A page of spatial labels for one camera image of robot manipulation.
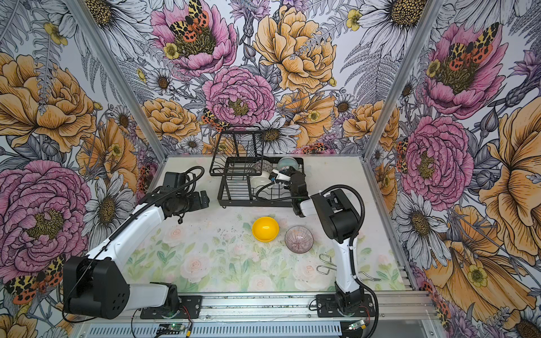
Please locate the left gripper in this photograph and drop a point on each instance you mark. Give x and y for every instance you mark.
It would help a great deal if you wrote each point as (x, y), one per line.
(196, 204)

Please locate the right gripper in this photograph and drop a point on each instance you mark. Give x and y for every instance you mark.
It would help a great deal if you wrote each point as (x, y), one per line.
(291, 172)

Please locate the mint green bowl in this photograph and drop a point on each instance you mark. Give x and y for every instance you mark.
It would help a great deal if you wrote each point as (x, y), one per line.
(286, 163)

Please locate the cream white bowl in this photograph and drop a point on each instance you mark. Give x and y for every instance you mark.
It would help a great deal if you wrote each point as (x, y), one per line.
(260, 181)

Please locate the yellow bowl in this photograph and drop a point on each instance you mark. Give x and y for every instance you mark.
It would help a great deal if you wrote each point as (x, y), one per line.
(265, 229)

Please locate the black white patterned bowl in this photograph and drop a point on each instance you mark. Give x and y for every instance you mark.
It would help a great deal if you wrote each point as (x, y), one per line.
(256, 168)

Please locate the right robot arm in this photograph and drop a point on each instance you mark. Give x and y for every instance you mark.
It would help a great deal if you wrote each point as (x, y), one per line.
(341, 212)

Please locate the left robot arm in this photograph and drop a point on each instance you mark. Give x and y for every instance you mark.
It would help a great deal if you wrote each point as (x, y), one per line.
(93, 284)

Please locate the pink striped glass bowl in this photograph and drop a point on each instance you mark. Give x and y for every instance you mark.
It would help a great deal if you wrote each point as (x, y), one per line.
(299, 239)

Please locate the metal tongs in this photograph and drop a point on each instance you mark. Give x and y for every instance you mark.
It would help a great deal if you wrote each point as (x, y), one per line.
(327, 266)

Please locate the black wire dish rack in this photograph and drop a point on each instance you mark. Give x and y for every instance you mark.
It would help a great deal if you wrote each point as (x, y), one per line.
(250, 176)

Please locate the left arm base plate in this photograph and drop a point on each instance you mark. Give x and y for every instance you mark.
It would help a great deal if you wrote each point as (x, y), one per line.
(189, 307)

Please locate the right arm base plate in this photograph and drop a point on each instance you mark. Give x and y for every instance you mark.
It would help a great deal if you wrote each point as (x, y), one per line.
(327, 307)

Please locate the aluminium mounting rail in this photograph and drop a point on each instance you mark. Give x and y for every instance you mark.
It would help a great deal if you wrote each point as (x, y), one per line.
(297, 306)

